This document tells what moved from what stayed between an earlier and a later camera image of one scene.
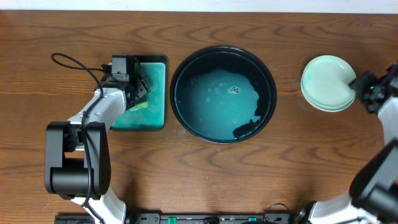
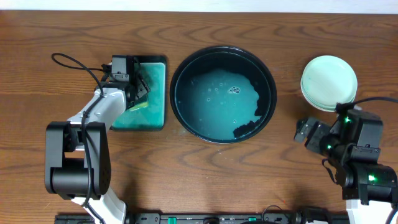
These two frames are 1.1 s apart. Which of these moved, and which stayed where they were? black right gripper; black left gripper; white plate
Moved: black right gripper
Stayed: black left gripper; white plate
